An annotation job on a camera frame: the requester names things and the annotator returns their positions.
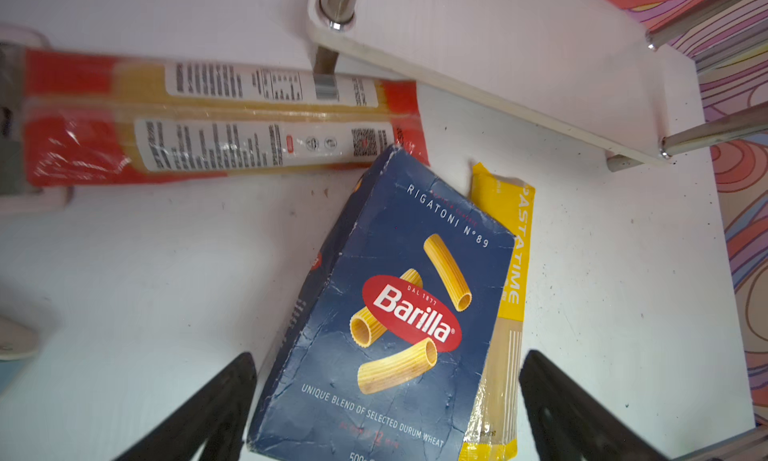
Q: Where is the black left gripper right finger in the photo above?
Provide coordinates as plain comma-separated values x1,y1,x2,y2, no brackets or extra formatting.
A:
519,350,665,460

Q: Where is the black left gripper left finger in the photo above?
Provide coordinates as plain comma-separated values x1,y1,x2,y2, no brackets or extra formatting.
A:
118,352,257,460

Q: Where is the blue Barilla rigatoni box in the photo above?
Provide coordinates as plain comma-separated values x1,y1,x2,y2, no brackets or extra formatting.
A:
247,146,515,460

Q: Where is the red spaghetti bag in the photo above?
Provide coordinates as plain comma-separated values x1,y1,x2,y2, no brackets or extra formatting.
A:
4,48,428,187

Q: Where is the white two-tier shelf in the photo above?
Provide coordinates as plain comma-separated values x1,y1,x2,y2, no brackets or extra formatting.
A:
306,0,767,171

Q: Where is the yellow Pastatime spaghetti bag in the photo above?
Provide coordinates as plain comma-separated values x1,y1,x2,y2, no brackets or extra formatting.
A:
459,163,536,460

